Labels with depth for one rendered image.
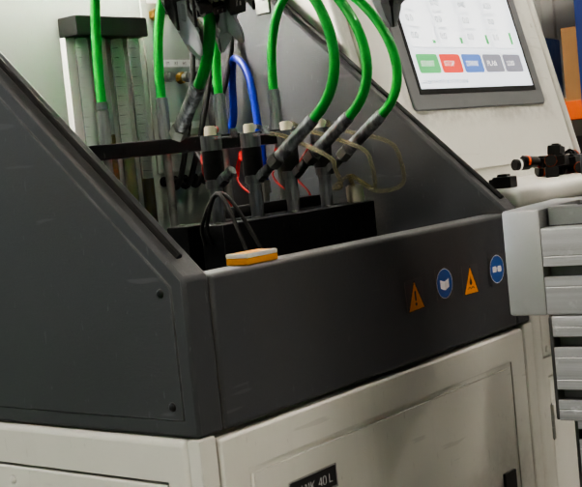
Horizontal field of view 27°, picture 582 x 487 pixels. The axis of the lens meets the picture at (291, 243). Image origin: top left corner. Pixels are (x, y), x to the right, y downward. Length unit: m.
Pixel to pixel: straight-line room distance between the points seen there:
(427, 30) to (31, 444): 1.06
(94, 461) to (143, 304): 0.20
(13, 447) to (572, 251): 0.70
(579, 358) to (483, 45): 1.28
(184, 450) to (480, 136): 1.08
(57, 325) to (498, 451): 0.66
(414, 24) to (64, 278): 0.97
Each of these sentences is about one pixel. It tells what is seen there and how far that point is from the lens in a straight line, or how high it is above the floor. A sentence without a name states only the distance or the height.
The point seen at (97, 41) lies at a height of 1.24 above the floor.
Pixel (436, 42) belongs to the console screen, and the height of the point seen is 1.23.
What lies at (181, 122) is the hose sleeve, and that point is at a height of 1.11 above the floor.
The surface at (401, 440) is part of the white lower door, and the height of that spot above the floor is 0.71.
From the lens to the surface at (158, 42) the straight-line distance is 1.77.
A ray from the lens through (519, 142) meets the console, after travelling 2.26.
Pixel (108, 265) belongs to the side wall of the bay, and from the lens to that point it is 1.25.
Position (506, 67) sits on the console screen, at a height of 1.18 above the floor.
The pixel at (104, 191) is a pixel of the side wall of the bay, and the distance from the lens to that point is 1.25.
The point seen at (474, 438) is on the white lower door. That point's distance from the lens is 1.63.
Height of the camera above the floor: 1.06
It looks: 4 degrees down
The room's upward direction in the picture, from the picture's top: 6 degrees counter-clockwise
